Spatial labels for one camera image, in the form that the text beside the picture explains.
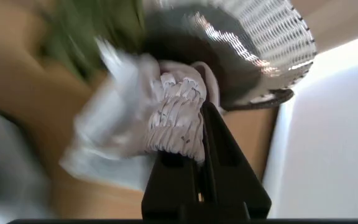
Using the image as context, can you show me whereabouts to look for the pale grey shorts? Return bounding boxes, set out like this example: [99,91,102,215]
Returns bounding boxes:
[59,39,222,191]

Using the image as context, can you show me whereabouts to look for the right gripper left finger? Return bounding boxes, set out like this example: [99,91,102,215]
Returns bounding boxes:
[141,151,203,219]

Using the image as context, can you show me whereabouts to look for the green garment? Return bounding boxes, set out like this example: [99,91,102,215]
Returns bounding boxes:
[42,0,146,82]

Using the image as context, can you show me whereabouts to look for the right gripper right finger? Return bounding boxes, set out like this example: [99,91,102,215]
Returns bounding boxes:
[201,101,272,219]

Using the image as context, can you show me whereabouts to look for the white laundry basket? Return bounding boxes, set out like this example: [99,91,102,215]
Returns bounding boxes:
[141,0,318,112]

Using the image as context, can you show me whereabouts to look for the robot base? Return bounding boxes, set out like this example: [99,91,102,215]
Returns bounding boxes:
[0,105,54,224]

